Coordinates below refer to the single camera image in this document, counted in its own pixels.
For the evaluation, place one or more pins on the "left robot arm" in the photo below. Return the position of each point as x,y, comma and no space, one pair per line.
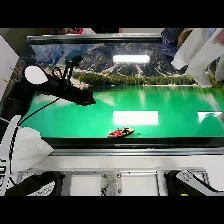
50,86

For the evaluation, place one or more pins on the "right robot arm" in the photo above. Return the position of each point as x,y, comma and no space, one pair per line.
195,185

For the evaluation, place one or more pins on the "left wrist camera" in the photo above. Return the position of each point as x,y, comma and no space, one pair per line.
70,68

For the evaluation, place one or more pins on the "person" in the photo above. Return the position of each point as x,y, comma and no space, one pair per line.
170,35

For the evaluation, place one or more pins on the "white long-sleeved shirt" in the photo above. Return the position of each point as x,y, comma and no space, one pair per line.
31,146

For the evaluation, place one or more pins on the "white garment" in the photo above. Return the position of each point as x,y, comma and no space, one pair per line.
200,56

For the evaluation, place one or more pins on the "silver frame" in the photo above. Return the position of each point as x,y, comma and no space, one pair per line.
133,160

